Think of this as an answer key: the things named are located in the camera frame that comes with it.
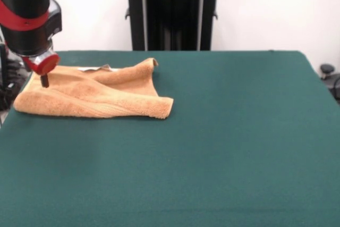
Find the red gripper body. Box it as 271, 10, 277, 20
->
21, 51, 60, 75

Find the tan terry towel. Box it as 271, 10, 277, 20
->
13, 57, 175, 120

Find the black power strip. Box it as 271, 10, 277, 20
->
6, 58, 31, 97

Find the black chair caster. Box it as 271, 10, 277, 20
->
320, 64, 336, 80

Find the black chair base leg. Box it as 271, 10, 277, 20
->
326, 74, 340, 103

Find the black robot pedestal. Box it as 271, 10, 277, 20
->
116, 0, 228, 52

